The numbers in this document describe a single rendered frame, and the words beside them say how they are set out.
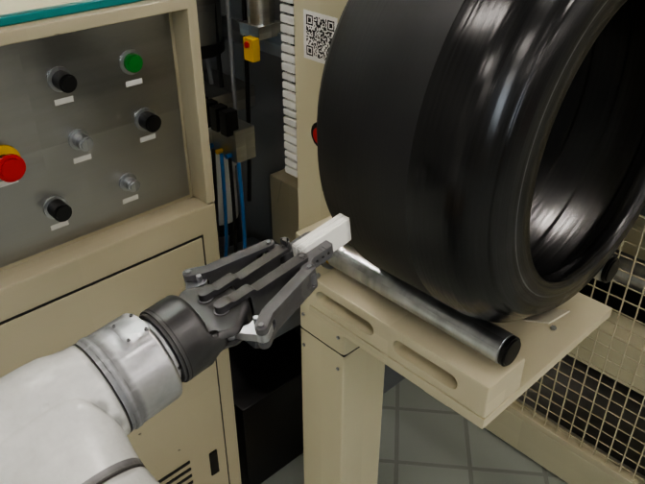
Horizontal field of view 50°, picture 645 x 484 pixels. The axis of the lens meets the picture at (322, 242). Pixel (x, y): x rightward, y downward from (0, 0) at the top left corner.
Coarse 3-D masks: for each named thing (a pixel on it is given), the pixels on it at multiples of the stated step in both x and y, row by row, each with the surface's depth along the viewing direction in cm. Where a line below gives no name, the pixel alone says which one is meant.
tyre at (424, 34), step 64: (384, 0) 75; (448, 0) 70; (512, 0) 67; (576, 0) 67; (640, 0) 99; (384, 64) 74; (448, 64) 69; (512, 64) 67; (576, 64) 69; (640, 64) 105; (320, 128) 83; (384, 128) 75; (448, 128) 69; (512, 128) 68; (576, 128) 115; (640, 128) 108; (384, 192) 78; (448, 192) 72; (512, 192) 72; (576, 192) 113; (640, 192) 101; (384, 256) 88; (448, 256) 77; (512, 256) 77; (576, 256) 106; (512, 320) 92
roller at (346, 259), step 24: (336, 264) 110; (360, 264) 107; (384, 288) 103; (408, 288) 101; (432, 312) 98; (456, 312) 96; (456, 336) 96; (480, 336) 93; (504, 336) 91; (504, 360) 91
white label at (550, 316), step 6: (546, 312) 98; (552, 312) 98; (558, 312) 98; (564, 312) 97; (528, 318) 97; (534, 318) 97; (540, 318) 96; (546, 318) 96; (552, 318) 95; (558, 318) 96
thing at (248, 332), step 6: (252, 318) 62; (252, 324) 62; (246, 330) 62; (252, 330) 61; (270, 330) 62; (234, 336) 62; (240, 336) 62; (246, 336) 62; (252, 336) 61; (258, 336) 61; (264, 336) 61; (270, 336) 62; (264, 342) 61
